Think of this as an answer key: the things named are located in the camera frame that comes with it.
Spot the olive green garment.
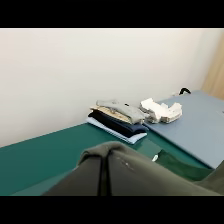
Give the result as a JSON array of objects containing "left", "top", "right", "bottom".
[{"left": 43, "top": 141, "right": 224, "bottom": 197}]

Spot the beige garment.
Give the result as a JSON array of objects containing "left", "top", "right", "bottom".
[{"left": 89, "top": 105, "right": 133, "bottom": 124}]

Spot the navy blue garment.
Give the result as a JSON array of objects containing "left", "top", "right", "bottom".
[{"left": 87, "top": 110, "right": 150, "bottom": 137}]

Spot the grey garment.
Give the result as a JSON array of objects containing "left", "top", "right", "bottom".
[{"left": 95, "top": 98, "right": 146, "bottom": 125}]

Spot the light blue garment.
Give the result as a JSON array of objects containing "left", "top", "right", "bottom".
[{"left": 86, "top": 117, "right": 148, "bottom": 145}]

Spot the white garment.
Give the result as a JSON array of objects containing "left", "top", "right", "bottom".
[{"left": 138, "top": 97, "right": 183, "bottom": 125}]

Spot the beige curtain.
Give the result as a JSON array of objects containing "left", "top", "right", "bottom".
[{"left": 200, "top": 39, "right": 224, "bottom": 101}]

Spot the black cable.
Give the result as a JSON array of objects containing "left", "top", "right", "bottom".
[{"left": 178, "top": 87, "right": 192, "bottom": 96}]

